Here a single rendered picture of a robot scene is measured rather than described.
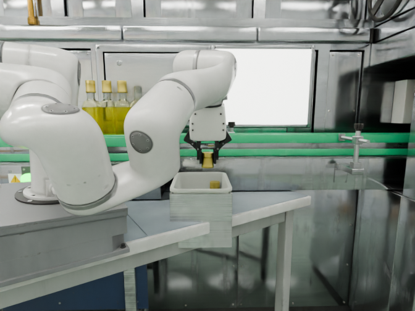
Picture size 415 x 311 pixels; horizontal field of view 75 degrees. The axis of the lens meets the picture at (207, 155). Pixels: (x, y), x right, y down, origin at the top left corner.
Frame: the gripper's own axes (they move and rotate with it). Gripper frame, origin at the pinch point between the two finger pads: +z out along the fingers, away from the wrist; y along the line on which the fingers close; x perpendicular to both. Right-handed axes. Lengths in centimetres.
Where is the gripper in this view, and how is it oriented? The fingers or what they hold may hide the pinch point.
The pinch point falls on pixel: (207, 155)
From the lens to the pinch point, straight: 78.7
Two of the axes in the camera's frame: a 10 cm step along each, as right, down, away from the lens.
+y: -10.0, 0.1, -0.3
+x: 0.3, 4.0, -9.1
